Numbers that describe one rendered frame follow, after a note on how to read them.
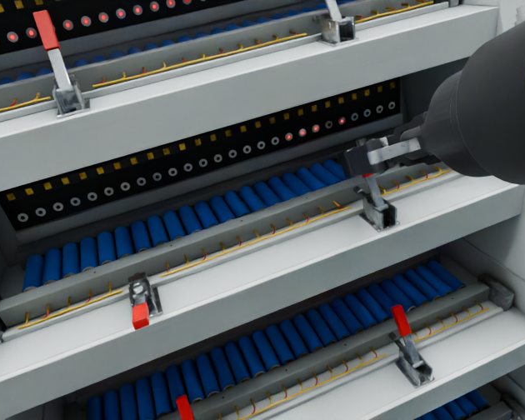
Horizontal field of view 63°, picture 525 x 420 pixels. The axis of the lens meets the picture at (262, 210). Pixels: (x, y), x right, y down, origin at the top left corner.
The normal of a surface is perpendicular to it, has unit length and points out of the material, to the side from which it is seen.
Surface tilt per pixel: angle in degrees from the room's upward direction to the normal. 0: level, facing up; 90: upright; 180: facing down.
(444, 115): 73
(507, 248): 90
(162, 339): 110
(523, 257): 90
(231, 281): 21
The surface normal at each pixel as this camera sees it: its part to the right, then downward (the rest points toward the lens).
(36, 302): 0.36, 0.44
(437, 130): -0.95, 0.23
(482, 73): -0.94, -0.26
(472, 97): -0.98, 0.00
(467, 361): -0.16, -0.84
